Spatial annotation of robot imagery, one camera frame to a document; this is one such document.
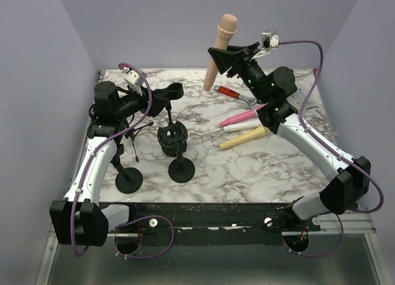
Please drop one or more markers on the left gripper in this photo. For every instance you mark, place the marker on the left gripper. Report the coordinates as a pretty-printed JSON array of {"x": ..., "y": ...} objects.
[{"x": 157, "y": 105}]

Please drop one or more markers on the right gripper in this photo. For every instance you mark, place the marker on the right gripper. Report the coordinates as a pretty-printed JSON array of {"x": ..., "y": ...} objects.
[{"x": 225, "y": 59}]

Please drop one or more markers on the tall black round-base stand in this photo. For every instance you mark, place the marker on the tall black round-base stand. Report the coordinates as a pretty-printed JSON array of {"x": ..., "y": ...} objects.
[{"x": 171, "y": 121}]

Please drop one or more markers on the peach microphone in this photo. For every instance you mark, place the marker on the peach microphone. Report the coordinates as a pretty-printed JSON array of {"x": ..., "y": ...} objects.
[{"x": 226, "y": 29}]

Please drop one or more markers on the black shock-mount round-base stand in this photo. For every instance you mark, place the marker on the black shock-mount round-base stand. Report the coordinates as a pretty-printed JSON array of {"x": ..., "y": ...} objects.
[{"x": 173, "y": 141}]

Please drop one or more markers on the pink microphone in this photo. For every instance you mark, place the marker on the pink microphone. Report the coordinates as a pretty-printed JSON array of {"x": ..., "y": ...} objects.
[{"x": 247, "y": 115}]

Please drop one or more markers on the white grey-headed microphone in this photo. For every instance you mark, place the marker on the white grey-headed microphone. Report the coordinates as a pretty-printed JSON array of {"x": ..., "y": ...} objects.
[{"x": 242, "y": 126}]

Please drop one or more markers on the beige microphone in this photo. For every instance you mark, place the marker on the beige microphone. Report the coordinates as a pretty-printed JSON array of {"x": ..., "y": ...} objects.
[{"x": 259, "y": 132}]

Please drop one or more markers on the black clip round-base stand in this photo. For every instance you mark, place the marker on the black clip round-base stand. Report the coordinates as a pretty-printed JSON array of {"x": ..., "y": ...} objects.
[{"x": 129, "y": 179}]

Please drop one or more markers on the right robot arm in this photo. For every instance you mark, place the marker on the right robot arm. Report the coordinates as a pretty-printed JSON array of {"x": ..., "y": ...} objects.
[{"x": 347, "y": 176}]

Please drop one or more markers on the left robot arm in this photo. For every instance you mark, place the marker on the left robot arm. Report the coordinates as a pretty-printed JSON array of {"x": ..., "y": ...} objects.
[{"x": 89, "y": 180}]

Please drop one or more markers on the clear plastic parts box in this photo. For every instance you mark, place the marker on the clear plastic parts box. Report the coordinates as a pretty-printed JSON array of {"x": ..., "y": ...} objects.
[{"x": 298, "y": 98}]

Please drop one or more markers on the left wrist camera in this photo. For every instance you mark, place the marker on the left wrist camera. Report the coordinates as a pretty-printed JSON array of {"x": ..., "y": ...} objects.
[{"x": 133, "y": 79}]

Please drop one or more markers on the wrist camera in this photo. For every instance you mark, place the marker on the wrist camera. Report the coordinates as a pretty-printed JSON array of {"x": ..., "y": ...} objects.
[
  {"x": 133, "y": 79},
  {"x": 270, "y": 41}
]

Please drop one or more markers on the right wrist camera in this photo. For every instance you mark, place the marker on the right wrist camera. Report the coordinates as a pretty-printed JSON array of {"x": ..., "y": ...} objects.
[{"x": 270, "y": 41}]

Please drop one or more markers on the red handled adjustable wrench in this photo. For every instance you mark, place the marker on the red handled adjustable wrench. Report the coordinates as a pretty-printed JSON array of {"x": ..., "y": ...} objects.
[{"x": 250, "y": 101}]

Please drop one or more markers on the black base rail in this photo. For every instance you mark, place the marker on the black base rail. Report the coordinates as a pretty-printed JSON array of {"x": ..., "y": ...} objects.
[{"x": 187, "y": 224}]

